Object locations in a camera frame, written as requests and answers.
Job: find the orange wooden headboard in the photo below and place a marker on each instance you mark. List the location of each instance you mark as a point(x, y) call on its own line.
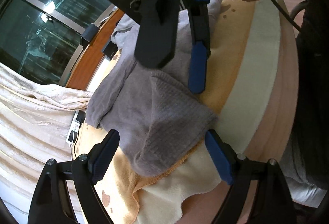
point(87, 65)

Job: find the yellow spotted blanket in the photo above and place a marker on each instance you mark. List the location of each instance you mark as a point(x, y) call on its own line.
point(226, 54)

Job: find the dark glass window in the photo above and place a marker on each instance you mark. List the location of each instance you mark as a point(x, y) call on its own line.
point(51, 21)

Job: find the beige pleated curtain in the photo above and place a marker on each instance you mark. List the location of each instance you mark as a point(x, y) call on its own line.
point(33, 124)

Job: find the light grey ribbed sweater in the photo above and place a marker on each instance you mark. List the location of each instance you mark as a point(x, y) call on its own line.
point(123, 31)

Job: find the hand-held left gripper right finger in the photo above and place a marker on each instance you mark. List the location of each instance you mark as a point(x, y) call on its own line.
point(219, 159)

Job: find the mauve knit sweater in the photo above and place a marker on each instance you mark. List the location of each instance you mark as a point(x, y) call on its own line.
point(154, 116)

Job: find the cream mattress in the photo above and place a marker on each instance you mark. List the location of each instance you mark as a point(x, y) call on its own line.
point(257, 65)

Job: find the white power strip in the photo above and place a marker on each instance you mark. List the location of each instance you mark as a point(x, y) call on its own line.
point(74, 129)

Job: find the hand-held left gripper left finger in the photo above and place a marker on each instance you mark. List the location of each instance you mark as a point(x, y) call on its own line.
point(104, 159)

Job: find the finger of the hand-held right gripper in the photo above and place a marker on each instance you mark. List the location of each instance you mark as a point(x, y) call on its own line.
point(156, 34)
point(198, 67)

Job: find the person's grey clothing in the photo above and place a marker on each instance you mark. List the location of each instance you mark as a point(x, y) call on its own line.
point(300, 180)

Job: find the person's dark clothing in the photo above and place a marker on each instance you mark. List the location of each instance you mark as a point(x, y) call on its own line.
point(313, 85)

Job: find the small black device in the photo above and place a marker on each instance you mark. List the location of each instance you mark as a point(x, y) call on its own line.
point(108, 50)

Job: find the dark grey box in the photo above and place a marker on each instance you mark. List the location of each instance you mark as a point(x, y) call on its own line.
point(90, 32)

